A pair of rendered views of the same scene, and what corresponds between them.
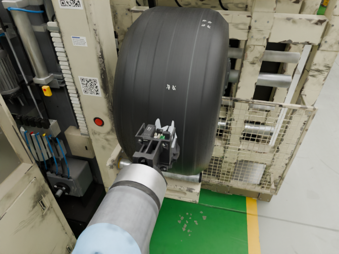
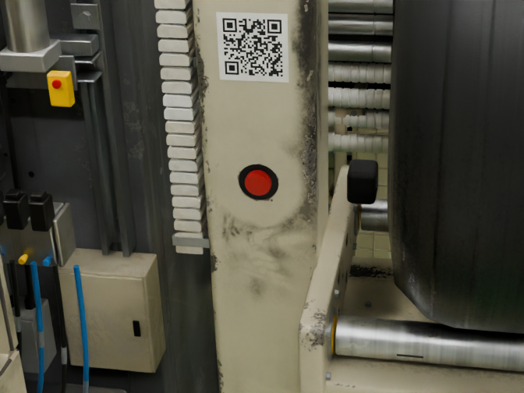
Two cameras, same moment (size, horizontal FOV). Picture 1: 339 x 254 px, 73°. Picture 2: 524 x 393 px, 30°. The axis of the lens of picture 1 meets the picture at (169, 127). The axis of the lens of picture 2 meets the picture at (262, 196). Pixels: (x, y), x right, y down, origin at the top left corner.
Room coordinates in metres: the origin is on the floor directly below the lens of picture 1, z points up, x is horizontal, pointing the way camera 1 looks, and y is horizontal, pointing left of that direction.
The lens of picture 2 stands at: (-0.24, 0.30, 1.57)
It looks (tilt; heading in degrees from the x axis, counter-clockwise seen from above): 28 degrees down; 359
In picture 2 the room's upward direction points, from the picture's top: 2 degrees counter-clockwise
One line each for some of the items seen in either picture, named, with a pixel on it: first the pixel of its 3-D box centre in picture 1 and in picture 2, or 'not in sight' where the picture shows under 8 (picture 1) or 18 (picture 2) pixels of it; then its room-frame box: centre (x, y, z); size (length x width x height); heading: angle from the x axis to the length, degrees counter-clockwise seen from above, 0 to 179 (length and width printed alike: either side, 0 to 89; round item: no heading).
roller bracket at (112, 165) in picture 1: (128, 140); (335, 267); (0.80, 0.19, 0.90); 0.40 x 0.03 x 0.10; 167
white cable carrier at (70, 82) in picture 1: (75, 86); (184, 59); (0.79, 0.36, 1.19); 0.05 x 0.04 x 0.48; 167
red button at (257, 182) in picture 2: (99, 121); (259, 181); (0.74, 0.28, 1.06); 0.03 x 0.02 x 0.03; 77
